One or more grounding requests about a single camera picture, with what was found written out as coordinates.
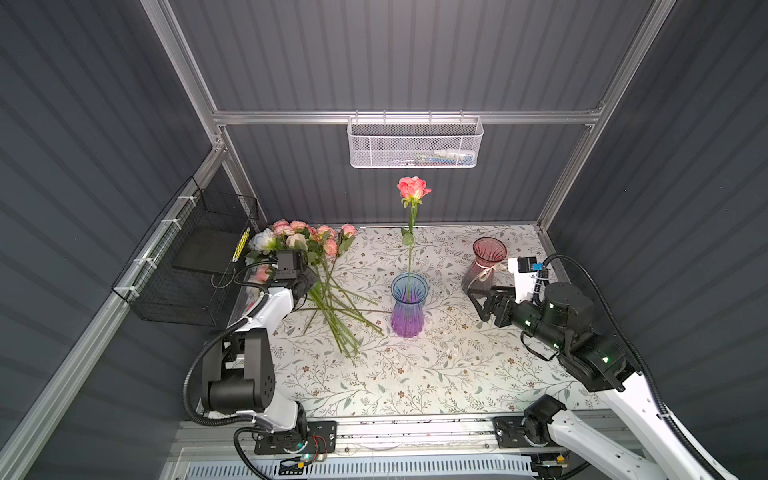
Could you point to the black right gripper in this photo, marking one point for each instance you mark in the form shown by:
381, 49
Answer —
505, 299

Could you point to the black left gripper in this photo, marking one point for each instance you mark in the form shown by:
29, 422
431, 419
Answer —
308, 276

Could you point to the red glass vase with ribbon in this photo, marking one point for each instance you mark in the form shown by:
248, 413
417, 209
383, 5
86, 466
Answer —
489, 254

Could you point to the blue purple glass vase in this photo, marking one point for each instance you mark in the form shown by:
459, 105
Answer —
407, 317

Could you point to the pink red rose stem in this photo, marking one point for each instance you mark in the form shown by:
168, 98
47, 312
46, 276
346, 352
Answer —
412, 192

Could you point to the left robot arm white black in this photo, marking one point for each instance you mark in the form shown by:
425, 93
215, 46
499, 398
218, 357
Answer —
238, 379

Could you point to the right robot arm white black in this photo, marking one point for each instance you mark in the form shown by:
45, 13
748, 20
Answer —
562, 321

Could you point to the bunch of artificial flowers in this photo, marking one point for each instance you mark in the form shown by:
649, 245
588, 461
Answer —
319, 248

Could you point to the floral table cloth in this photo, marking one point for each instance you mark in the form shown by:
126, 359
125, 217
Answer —
457, 364

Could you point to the items in white basket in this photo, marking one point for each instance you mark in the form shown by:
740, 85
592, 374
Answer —
449, 158

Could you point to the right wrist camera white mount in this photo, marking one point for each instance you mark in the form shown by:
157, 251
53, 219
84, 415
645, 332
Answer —
525, 272

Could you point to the black wire mesh basket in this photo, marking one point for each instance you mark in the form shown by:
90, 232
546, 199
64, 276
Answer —
184, 275

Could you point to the white wire mesh basket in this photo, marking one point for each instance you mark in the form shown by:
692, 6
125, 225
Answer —
376, 142

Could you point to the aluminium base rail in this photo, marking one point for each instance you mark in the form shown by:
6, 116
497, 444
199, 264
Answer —
440, 446

